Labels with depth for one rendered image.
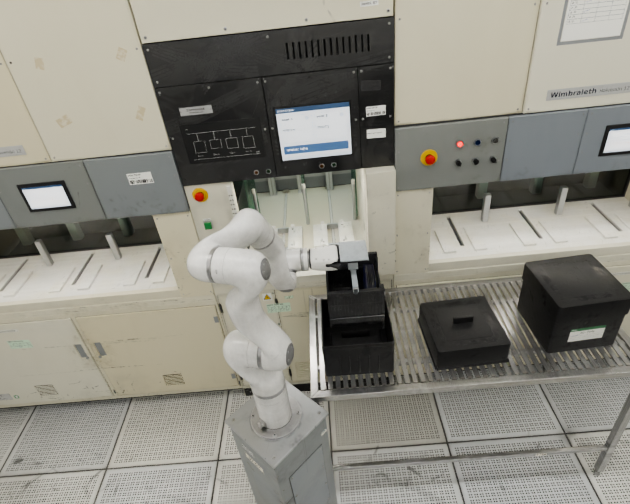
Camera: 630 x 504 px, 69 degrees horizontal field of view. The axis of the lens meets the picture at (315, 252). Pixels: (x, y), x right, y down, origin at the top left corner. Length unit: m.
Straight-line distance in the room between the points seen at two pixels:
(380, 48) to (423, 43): 0.15
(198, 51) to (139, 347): 1.58
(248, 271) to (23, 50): 1.21
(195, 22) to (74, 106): 0.57
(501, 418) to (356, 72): 1.93
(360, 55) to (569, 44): 0.74
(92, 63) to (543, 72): 1.63
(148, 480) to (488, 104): 2.39
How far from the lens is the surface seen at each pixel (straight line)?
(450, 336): 1.91
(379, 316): 1.71
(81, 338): 2.74
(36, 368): 3.03
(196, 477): 2.67
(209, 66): 1.80
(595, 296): 2.00
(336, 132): 1.84
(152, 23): 1.82
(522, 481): 2.61
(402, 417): 2.70
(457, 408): 2.77
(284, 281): 1.55
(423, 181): 1.98
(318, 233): 2.43
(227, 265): 1.19
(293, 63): 1.77
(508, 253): 2.37
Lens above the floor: 2.23
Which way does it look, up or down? 35 degrees down
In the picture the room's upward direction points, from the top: 7 degrees counter-clockwise
